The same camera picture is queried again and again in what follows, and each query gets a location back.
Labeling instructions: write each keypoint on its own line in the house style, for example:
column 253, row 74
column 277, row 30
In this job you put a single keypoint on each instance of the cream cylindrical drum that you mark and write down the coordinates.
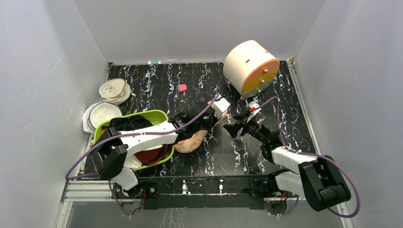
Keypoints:
column 250, row 68

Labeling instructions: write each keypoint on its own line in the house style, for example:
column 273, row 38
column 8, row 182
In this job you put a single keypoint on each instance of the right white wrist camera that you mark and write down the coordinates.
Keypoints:
column 254, row 109

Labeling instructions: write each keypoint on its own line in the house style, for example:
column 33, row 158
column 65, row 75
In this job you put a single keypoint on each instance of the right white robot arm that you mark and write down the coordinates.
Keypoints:
column 315, row 179

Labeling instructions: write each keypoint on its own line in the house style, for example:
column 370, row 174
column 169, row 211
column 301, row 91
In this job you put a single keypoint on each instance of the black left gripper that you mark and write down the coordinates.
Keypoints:
column 214, row 119

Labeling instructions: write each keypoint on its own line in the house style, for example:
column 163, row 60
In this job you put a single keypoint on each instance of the small pink block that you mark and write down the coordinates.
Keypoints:
column 182, row 88

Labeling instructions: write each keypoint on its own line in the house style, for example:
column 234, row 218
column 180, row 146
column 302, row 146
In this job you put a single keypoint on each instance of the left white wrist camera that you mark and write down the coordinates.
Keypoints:
column 220, row 108

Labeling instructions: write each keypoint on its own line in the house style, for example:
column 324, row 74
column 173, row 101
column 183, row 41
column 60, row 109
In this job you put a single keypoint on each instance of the black garment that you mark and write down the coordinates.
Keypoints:
column 131, row 123

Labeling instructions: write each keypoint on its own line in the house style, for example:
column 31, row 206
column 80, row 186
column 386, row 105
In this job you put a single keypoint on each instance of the white round mesh bag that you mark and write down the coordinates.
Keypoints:
column 98, row 113

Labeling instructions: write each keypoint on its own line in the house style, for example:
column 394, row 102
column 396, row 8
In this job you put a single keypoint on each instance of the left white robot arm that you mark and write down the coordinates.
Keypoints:
column 113, row 148

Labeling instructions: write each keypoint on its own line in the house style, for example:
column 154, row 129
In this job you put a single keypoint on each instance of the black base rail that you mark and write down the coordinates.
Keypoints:
column 245, row 191

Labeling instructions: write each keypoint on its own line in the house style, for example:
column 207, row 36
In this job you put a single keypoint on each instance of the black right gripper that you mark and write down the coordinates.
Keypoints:
column 244, row 126

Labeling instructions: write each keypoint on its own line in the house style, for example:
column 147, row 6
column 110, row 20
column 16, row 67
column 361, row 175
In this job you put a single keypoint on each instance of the green plastic basket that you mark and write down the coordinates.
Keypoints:
column 155, row 117

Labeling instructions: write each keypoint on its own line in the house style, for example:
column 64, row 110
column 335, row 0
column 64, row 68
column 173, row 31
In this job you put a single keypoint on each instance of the floral mesh laundry bag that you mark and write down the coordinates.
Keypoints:
column 191, row 144

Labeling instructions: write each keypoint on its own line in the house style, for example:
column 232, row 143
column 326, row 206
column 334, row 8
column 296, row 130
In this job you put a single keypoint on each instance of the dark red bra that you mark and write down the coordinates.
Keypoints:
column 151, row 157

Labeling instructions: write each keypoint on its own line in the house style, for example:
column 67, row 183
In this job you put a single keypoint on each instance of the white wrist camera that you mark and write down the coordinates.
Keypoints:
column 254, row 109
column 220, row 108

